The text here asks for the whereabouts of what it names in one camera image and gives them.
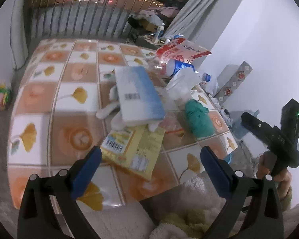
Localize large water jug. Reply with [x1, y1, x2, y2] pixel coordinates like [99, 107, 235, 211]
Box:
[229, 110, 260, 142]

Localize person's right forearm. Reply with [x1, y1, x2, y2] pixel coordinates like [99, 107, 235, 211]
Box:
[279, 187, 293, 212]

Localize pile of colourful bags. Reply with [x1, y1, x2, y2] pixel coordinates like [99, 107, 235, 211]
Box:
[0, 62, 13, 115]

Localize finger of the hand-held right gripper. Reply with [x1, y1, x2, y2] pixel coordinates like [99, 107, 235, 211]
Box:
[240, 112, 275, 145]

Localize teal cloth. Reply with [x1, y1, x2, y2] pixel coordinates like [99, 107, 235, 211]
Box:
[184, 99, 216, 138]

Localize dark trousers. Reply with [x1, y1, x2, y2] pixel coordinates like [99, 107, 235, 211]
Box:
[139, 194, 190, 227]

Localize pile of clothes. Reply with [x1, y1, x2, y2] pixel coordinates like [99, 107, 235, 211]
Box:
[128, 5, 180, 30]

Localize yellow snack packet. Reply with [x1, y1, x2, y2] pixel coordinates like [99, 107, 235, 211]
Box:
[100, 124, 166, 181]

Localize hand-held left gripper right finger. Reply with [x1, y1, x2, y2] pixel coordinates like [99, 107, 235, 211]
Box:
[200, 146, 284, 239]

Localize plastic bottle blue label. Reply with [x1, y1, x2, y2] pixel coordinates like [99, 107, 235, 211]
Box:
[164, 59, 195, 78]

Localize light grey curtain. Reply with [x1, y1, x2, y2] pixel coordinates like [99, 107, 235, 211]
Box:
[164, 0, 230, 45]

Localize leaf patterned tablecloth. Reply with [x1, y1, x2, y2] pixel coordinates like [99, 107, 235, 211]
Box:
[7, 38, 240, 211]

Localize metal railing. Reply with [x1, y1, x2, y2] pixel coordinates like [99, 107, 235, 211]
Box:
[30, 0, 165, 40]

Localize green fluffy garment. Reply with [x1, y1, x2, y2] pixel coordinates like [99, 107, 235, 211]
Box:
[162, 209, 215, 239]

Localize white cloth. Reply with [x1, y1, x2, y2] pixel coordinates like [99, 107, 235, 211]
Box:
[96, 85, 124, 130]

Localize person's right hand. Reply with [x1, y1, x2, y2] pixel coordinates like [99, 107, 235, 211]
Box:
[255, 152, 292, 196]

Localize white translucent plastic bag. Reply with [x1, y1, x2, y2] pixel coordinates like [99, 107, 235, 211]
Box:
[166, 70, 202, 102]

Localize black cable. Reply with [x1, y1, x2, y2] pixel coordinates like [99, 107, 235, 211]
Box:
[219, 107, 232, 125]

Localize blue white box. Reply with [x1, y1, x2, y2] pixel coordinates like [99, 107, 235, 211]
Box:
[115, 66, 166, 126]

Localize red white plastic bag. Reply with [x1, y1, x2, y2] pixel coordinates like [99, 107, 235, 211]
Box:
[156, 38, 212, 63]

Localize clear red wrapper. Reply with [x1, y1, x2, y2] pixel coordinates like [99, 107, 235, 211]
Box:
[162, 115, 187, 140]

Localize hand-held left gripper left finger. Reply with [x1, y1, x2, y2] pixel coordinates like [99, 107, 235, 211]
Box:
[17, 146, 102, 239]

